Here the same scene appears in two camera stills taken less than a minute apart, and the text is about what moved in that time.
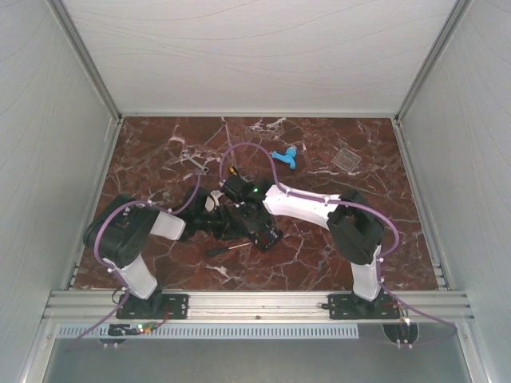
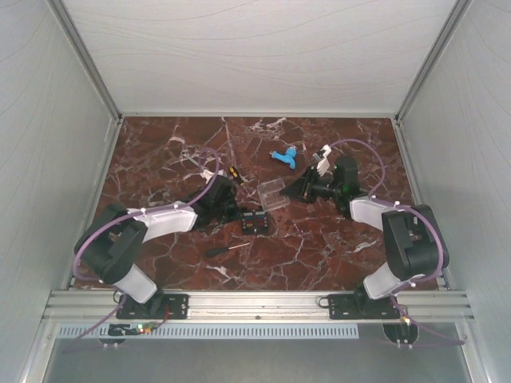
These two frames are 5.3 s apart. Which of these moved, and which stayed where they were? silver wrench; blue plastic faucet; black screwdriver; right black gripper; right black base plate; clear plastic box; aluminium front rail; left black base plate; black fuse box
Moved: clear plastic box; right black gripper; black fuse box
Stayed: blue plastic faucet; aluminium front rail; black screwdriver; silver wrench; left black base plate; right black base plate
